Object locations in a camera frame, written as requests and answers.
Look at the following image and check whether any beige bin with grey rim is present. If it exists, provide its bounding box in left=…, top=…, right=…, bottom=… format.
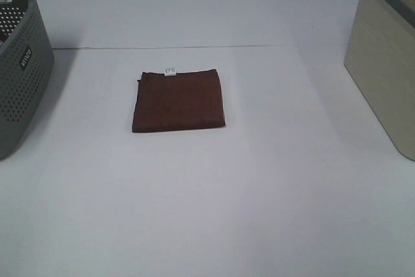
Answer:
left=344, top=0, right=414, bottom=160

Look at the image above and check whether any brown towel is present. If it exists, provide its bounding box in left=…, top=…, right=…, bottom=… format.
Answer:
left=132, top=69, right=226, bottom=133

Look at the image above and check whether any grey perforated plastic basket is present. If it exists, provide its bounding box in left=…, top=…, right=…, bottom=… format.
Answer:
left=1, top=0, right=54, bottom=158

